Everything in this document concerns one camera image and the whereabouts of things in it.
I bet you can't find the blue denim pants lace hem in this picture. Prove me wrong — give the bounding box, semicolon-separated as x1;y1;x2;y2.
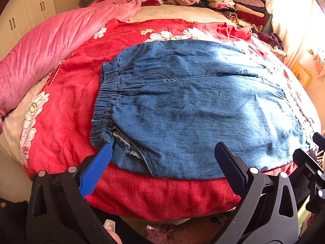
90;40;312;180

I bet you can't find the red floral bedspread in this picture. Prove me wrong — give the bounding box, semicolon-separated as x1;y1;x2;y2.
20;19;322;221

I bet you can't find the yellow paper bag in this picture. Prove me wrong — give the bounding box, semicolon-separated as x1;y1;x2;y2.
291;62;312;89

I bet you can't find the beige bed sheet mattress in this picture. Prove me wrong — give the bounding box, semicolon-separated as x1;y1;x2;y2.
0;3;255;204

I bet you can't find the pink velvet quilt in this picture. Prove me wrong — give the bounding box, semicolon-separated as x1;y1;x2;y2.
1;0;142;117

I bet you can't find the cream window curtain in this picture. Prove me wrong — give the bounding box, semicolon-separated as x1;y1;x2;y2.
265;0;324;68

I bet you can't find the dark red pillow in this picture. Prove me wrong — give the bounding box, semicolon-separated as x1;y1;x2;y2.
141;0;161;7

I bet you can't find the stack of folded clothes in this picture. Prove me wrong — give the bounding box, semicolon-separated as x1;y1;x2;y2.
203;0;272;32

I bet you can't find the cream wardrobe with handles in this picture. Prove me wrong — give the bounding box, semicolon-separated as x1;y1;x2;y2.
1;0;56;59

